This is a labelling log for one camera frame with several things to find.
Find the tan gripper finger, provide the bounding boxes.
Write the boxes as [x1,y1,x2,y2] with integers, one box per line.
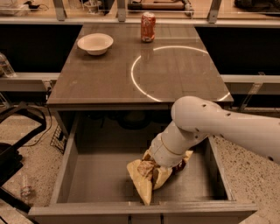
[142,150,152,161]
[152,166,172,190]

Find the open grey top drawer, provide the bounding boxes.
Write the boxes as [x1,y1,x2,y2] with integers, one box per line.
[29,114,256,224]

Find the grey cabinet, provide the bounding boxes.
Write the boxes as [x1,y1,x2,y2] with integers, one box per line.
[47,23,234,134]

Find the clear plastic bottle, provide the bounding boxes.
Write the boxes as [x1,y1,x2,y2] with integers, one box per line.
[0,52,17,78]

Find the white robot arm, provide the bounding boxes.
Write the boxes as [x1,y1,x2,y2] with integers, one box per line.
[149,96,280,188]

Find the black wire basket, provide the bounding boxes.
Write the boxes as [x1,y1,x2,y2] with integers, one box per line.
[50,125,67,154]

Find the red soda can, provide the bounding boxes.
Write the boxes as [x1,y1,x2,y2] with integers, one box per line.
[141,12,156,43]

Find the plastic bottle on floor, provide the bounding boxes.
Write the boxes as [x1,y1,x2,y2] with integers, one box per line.
[20,174,32,200]

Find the black chair frame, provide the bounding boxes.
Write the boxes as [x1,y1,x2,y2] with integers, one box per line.
[0,102,46,214]

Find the brown chip bag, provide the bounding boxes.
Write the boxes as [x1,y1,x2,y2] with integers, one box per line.
[127,150,193,206]

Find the white bowl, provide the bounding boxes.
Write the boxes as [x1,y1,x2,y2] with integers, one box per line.
[77,33,114,56]

